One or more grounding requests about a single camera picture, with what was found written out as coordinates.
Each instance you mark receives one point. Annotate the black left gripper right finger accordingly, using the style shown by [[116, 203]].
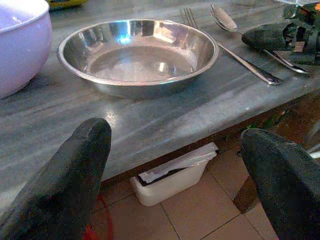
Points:
[[287, 180]]

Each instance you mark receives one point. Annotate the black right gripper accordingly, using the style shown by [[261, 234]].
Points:
[[308, 37]]

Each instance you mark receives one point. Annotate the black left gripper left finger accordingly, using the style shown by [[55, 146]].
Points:
[[62, 180]]

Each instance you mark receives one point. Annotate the steel spoon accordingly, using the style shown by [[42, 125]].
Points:
[[225, 18]]

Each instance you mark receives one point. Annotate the steel fork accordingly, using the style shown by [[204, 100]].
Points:
[[250, 66]]

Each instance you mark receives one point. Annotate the white plastic bin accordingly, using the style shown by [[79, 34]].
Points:
[[170, 185]]

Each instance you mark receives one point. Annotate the shallow steel plate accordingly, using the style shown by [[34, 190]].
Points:
[[140, 62]]

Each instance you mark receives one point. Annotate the large purple plastic bowl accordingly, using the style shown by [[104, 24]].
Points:
[[22, 50]]

